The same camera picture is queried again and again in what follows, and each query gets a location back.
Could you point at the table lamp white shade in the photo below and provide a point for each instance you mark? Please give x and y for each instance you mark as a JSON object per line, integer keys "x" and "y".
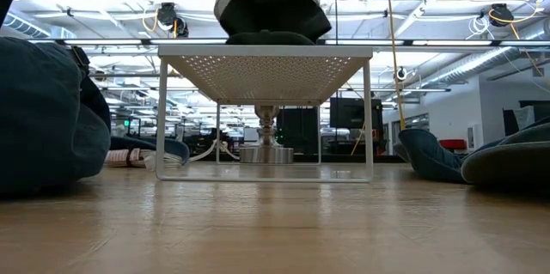
{"x": 266, "y": 154}

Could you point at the black background monitor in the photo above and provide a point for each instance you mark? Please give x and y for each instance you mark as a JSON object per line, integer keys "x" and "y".
{"x": 354, "y": 115}

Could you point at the black aluminium frame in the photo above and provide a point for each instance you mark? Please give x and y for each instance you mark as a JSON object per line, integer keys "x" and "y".
{"x": 451, "y": 43}

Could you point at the red cart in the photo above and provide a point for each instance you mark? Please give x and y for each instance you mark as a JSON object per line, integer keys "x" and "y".
{"x": 451, "y": 144}

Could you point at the paper hang tag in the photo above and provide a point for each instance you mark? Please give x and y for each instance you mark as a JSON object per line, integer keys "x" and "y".
{"x": 122, "y": 158}

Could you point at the silver ceiling duct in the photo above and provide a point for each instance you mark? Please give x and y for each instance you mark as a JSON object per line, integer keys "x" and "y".
{"x": 472, "y": 65}

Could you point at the black background cabinet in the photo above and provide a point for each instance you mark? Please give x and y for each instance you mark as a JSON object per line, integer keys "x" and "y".
{"x": 301, "y": 130}

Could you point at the white perforated metal shelf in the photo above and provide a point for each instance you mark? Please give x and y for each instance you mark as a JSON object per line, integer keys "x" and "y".
{"x": 266, "y": 51}

